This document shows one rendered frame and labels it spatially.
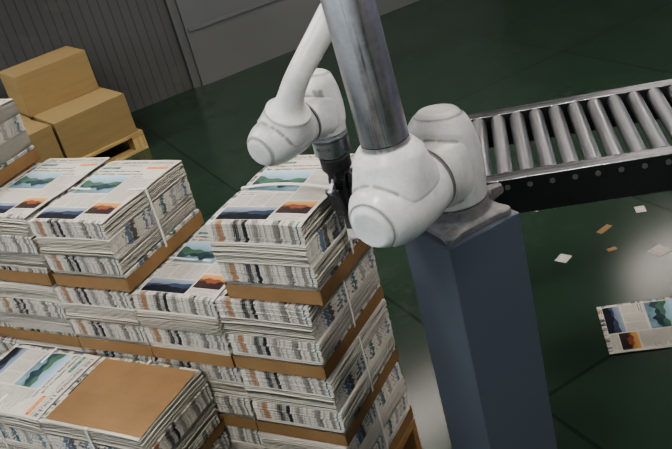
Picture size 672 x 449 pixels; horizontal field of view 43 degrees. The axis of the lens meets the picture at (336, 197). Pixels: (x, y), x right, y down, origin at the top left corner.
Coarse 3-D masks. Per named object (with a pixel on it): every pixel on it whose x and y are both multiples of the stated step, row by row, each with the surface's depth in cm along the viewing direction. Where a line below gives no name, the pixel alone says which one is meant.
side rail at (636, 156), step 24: (552, 168) 250; (576, 168) 247; (600, 168) 246; (624, 168) 245; (648, 168) 244; (504, 192) 253; (528, 192) 252; (552, 192) 251; (576, 192) 250; (600, 192) 250; (624, 192) 249; (648, 192) 248
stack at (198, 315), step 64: (192, 256) 248; (64, 320) 258; (128, 320) 243; (192, 320) 230; (256, 320) 220; (320, 320) 216; (384, 320) 248; (256, 384) 234; (320, 384) 222; (384, 384) 250; (256, 448) 248; (320, 448) 234; (384, 448) 250
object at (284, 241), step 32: (224, 224) 209; (256, 224) 204; (288, 224) 200; (320, 224) 207; (224, 256) 214; (256, 256) 209; (288, 256) 204; (320, 256) 206; (288, 288) 211; (320, 288) 207
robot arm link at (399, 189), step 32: (320, 0) 159; (352, 0) 155; (352, 32) 157; (352, 64) 160; (384, 64) 161; (352, 96) 164; (384, 96) 163; (384, 128) 165; (352, 160) 174; (384, 160) 166; (416, 160) 167; (352, 192) 174; (384, 192) 167; (416, 192) 168; (448, 192) 177; (352, 224) 171; (384, 224) 166; (416, 224) 169
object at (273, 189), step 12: (240, 192) 223; (252, 192) 222; (264, 192) 220; (276, 192) 218; (288, 192) 217; (300, 192) 215; (312, 192) 213; (324, 192) 212; (336, 216) 213; (348, 240) 218; (348, 252) 219
